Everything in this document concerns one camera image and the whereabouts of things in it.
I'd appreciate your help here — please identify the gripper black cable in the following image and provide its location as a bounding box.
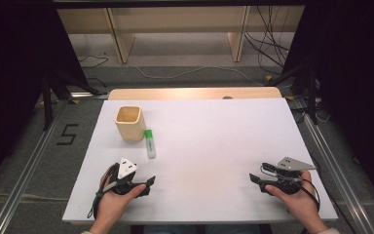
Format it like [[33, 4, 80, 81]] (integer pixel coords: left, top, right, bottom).
[[301, 177, 321, 213], [87, 163, 120, 219]]

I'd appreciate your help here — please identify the black curtain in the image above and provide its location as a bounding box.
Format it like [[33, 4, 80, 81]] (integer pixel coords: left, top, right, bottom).
[[281, 0, 374, 204], [0, 0, 91, 193]]

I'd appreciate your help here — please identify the short aluminium rail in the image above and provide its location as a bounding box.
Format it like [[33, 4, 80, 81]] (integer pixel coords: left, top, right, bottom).
[[68, 91, 110, 100]]

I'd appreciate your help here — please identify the person's right hand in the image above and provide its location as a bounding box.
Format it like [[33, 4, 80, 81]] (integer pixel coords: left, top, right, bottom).
[[265, 170, 323, 227]]

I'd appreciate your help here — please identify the thin black floor cable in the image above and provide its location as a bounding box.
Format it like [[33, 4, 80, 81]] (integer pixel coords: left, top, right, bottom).
[[77, 53, 110, 70]]

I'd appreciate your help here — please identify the light wooden table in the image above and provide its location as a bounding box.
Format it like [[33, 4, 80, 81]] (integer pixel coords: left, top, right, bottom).
[[107, 86, 283, 101]]

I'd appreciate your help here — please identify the aluminium floor rail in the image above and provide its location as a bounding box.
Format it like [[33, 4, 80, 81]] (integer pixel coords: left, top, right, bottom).
[[291, 97, 374, 234], [0, 99, 71, 234]]

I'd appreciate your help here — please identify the green highlighter pen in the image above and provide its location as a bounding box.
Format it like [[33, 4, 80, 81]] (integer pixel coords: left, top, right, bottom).
[[143, 129, 157, 160]]

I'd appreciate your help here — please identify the person's left hand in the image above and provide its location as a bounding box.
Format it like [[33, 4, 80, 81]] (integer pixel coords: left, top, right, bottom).
[[92, 170, 147, 228]]

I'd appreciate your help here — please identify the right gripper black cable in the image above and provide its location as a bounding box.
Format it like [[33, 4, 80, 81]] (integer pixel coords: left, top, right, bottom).
[[301, 177, 321, 213]]

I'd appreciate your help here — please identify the bundle of black cables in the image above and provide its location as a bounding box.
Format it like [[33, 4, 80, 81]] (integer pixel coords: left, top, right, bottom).
[[243, 5, 291, 68]]

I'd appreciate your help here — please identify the black tripod stand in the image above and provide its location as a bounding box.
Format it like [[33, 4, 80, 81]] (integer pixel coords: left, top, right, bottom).
[[40, 62, 102, 132], [265, 59, 320, 126]]

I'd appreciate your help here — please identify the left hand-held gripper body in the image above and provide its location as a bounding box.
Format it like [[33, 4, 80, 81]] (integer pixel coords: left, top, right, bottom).
[[109, 157, 150, 195]]

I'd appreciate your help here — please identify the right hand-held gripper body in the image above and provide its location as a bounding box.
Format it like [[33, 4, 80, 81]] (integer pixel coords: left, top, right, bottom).
[[261, 156, 318, 196]]

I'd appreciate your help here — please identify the wooden desk frame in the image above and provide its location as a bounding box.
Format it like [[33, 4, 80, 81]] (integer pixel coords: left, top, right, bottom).
[[56, 5, 307, 64]]

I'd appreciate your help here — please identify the wooden square pen holder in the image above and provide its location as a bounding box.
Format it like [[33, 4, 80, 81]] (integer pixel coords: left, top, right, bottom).
[[114, 104, 147, 142]]

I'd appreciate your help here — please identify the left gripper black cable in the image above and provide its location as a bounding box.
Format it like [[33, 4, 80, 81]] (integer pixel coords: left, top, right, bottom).
[[87, 163, 120, 219]]

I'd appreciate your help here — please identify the white table cover board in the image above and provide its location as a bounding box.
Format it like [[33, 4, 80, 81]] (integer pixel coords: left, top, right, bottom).
[[61, 97, 339, 226]]

